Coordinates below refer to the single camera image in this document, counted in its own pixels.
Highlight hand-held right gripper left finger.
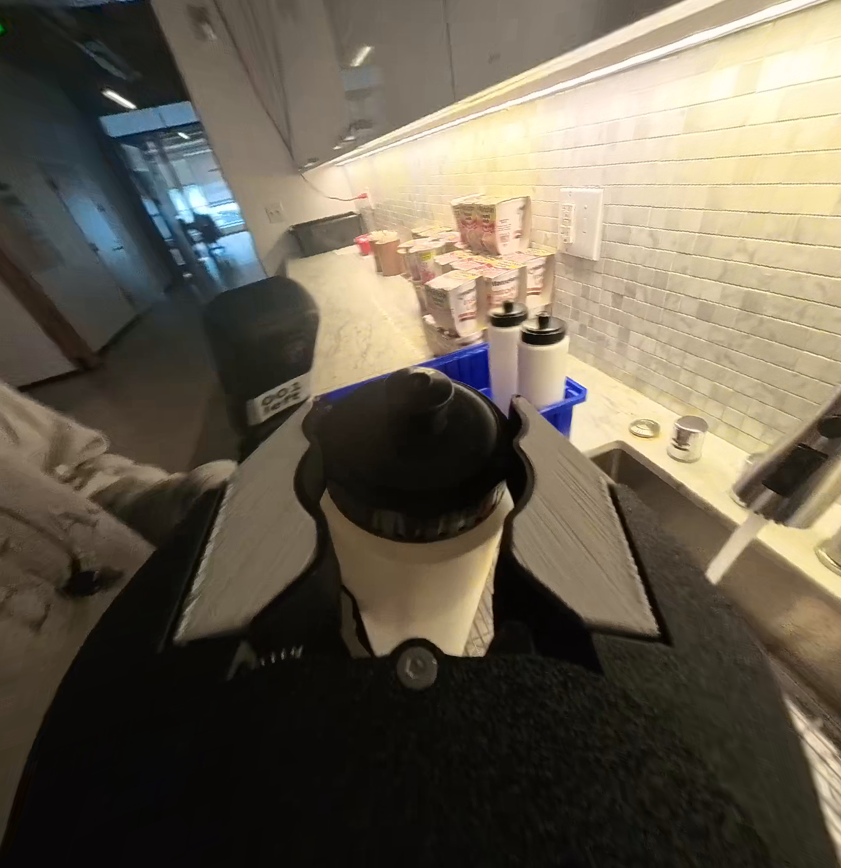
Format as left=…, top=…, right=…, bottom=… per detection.
left=171, top=407, right=323, bottom=645

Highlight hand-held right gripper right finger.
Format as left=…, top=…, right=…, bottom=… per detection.
left=507, top=395, right=671, bottom=644

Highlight white plastic bottle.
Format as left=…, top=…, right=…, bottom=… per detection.
left=322, top=495, right=516, bottom=657

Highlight black bottle cap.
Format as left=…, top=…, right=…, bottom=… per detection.
left=302, top=368, right=524, bottom=543

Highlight dark grey tub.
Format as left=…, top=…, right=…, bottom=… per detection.
left=288, top=212, right=364, bottom=257

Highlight blue plastic bin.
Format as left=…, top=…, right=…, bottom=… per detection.
left=319, top=342, right=589, bottom=442

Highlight chrome cylinder fixture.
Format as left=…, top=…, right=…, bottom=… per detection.
left=668, top=415, right=708, bottom=463

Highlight brown cup of stirrers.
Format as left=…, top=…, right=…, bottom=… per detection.
left=369, top=231, right=409, bottom=278

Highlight white bottle with black cap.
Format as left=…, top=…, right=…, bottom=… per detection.
left=488, top=302, right=530, bottom=416
left=519, top=312, right=571, bottom=409

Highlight stainless steel sink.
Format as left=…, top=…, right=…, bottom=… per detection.
left=586, top=441, right=841, bottom=868

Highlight stack of printed cartons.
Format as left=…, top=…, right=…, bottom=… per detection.
left=399, top=193, right=558, bottom=357

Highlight stainless steel faucet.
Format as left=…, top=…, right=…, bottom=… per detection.
left=729, top=369, right=841, bottom=580

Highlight grey upper cabinets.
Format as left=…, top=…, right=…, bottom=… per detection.
left=152, top=0, right=822, bottom=170

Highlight under-cabinet light strip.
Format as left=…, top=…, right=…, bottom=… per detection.
left=329, top=0, right=841, bottom=169

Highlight white wall outlet plate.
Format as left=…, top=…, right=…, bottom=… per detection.
left=559, top=186, right=605, bottom=262

